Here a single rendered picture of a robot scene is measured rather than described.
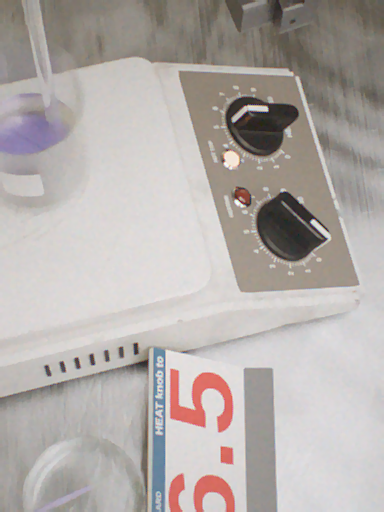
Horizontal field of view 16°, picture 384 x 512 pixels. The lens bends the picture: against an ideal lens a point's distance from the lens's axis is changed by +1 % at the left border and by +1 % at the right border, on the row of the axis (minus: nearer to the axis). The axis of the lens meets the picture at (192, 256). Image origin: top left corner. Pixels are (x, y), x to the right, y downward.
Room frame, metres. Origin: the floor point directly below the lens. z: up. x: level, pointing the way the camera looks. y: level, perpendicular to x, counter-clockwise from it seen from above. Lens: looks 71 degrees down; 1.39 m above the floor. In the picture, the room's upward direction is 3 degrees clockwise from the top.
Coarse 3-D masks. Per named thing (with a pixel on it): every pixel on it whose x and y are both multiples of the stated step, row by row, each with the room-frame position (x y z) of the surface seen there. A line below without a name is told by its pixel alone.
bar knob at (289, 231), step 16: (288, 192) 0.24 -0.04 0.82; (272, 208) 0.23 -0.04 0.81; (288, 208) 0.23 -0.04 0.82; (304, 208) 0.23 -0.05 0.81; (256, 224) 0.22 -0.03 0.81; (272, 224) 0.22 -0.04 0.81; (288, 224) 0.22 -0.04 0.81; (304, 224) 0.22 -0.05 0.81; (320, 224) 0.22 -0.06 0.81; (272, 240) 0.22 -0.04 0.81; (288, 240) 0.22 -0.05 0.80; (304, 240) 0.22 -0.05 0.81; (320, 240) 0.22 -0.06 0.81; (288, 256) 0.21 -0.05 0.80; (304, 256) 0.21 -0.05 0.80
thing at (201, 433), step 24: (168, 360) 0.16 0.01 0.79; (168, 384) 0.15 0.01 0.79; (192, 384) 0.15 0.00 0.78; (216, 384) 0.15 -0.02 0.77; (168, 408) 0.14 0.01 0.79; (192, 408) 0.14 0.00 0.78; (216, 408) 0.14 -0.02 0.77; (168, 432) 0.13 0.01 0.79; (192, 432) 0.13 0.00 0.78; (216, 432) 0.13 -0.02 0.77; (168, 456) 0.12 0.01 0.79; (192, 456) 0.12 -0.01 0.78; (216, 456) 0.12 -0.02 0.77; (168, 480) 0.10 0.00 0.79; (192, 480) 0.11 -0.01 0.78; (216, 480) 0.11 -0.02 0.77; (168, 504) 0.09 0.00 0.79; (192, 504) 0.10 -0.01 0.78; (216, 504) 0.10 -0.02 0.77
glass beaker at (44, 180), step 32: (0, 32) 0.26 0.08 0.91; (0, 64) 0.26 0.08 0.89; (32, 64) 0.26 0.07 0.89; (64, 64) 0.25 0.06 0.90; (0, 96) 0.25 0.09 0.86; (64, 96) 0.25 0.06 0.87; (0, 160) 0.21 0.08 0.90; (32, 160) 0.21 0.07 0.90; (64, 160) 0.22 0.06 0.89; (0, 192) 0.21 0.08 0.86; (32, 192) 0.21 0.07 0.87; (64, 192) 0.22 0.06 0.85
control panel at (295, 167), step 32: (192, 96) 0.28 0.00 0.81; (224, 96) 0.29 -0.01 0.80; (256, 96) 0.30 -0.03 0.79; (288, 96) 0.30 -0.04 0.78; (224, 128) 0.27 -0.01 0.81; (288, 128) 0.28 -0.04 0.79; (224, 160) 0.25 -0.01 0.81; (256, 160) 0.26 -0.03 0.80; (288, 160) 0.26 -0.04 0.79; (320, 160) 0.27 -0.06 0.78; (224, 192) 0.24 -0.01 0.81; (256, 192) 0.24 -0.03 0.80; (320, 192) 0.25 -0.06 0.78; (224, 224) 0.22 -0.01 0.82; (256, 256) 0.21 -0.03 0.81; (320, 256) 0.22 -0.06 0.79; (256, 288) 0.19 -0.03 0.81; (288, 288) 0.19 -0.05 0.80; (320, 288) 0.20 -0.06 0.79
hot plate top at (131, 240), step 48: (96, 96) 0.27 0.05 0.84; (144, 96) 0.27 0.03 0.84; (96, 144) 0.25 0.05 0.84; (144, 144) 0.25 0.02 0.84; (96, 192) 0.22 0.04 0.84; (144, 192) 0.22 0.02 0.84; (0, 240) 0.20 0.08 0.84; (48, 240) 0.20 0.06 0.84; (96, 240) 0.20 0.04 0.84; (144, 240) 0.20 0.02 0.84; (192, 240) 0.20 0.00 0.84; (0, 288) 0.17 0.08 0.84; (48, 288) 0.18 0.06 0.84; (96, 288) 0.18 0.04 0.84; (144, 288) 0.18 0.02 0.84; (192, 288) 0.18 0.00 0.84; (0, 336) 0.15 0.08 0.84
